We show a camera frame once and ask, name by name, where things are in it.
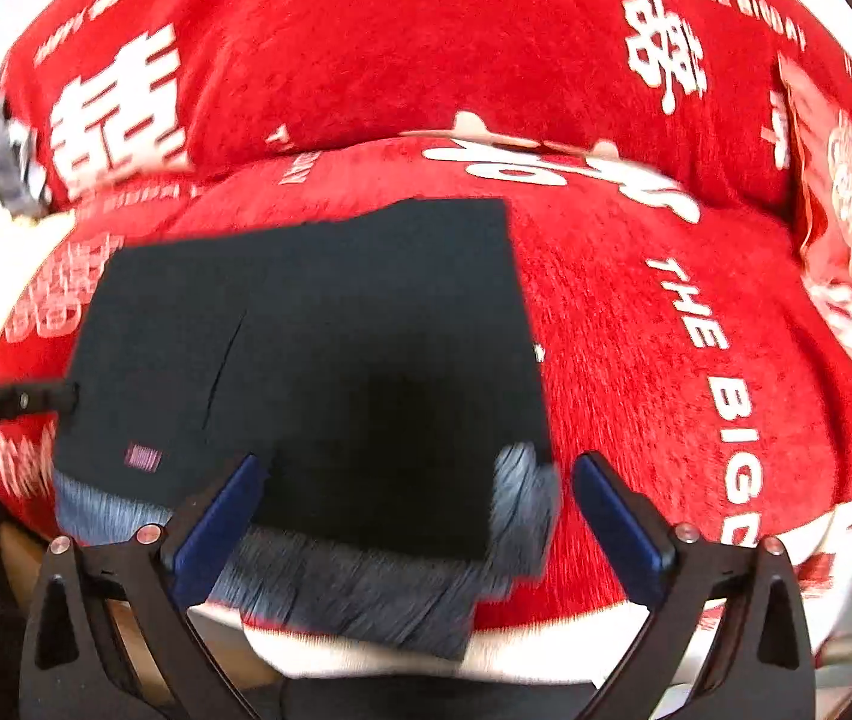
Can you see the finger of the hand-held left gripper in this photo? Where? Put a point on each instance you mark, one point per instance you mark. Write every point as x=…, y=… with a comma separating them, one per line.
x=32, y=397

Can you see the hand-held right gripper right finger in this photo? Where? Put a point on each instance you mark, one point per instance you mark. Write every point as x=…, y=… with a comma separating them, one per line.
x=613, y=525

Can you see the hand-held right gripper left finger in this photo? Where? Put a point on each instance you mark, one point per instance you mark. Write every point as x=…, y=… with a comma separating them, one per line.
x=220, y=525

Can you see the black pants with grey lining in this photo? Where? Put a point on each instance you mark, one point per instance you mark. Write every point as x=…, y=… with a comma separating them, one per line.
x=366, y=330

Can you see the red printed sofa cover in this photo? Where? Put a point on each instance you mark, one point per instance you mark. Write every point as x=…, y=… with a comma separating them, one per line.
x=583, y=315

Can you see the red printed cushion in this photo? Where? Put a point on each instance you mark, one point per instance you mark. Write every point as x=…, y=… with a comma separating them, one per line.
x=846, y=240

